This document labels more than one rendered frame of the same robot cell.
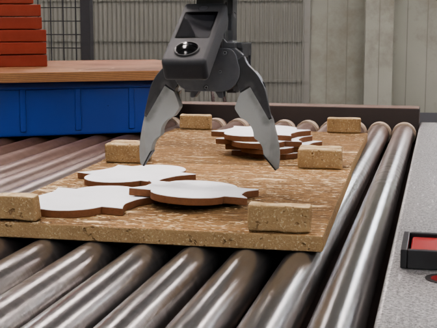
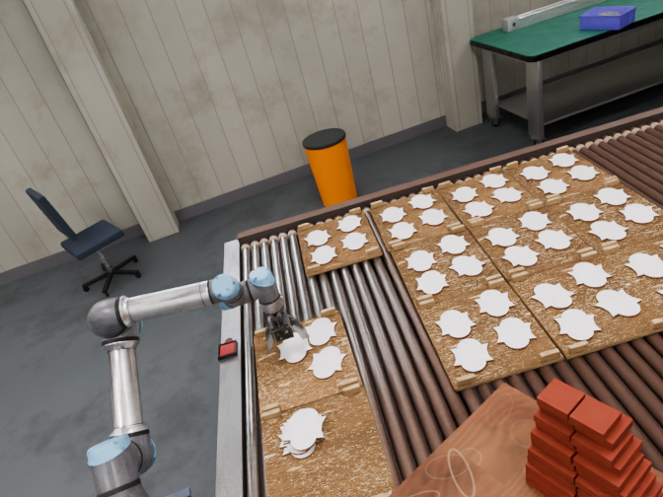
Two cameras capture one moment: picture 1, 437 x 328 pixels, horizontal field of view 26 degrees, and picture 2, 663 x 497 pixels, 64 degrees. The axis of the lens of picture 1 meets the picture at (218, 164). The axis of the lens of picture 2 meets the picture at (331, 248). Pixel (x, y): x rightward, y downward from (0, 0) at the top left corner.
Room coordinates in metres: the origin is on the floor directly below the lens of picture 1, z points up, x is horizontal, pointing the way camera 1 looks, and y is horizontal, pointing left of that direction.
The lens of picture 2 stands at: (2.51, -0.09, 2.24)
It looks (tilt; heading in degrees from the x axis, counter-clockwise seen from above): 32 degrees down; 167
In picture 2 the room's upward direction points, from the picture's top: 16 degrees counter-clockwise
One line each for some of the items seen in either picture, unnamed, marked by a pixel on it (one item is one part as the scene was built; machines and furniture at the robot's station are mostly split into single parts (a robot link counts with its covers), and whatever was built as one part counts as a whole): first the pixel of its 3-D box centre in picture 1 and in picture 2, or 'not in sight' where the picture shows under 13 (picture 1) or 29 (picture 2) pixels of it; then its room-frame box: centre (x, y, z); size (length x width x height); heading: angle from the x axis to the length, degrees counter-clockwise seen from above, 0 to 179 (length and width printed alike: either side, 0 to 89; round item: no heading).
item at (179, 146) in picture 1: (248, 150); (323, 457); (1.49, -0.05, 0.93); 0.41 x 0.35 x 0.02; 168
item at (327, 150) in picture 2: not in sight; (331, 170); (-1.65, 1.11, 0.31); 0.38 x 0.38 x 0.62
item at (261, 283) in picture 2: not in sight; (262, 285); (1.04, 0.00, 1.27); 0.09 x 0.08 x 0.11; 81
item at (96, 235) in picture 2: not in sight; (87, 235); (-1.91, -1.01, 0.48); 0.55 x 0.53 x 0.95; 92
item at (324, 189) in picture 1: (188, 196); (303, 360); (1.08, 0.03, 0.93); 0.41 x 0.35 x 0.02; 168
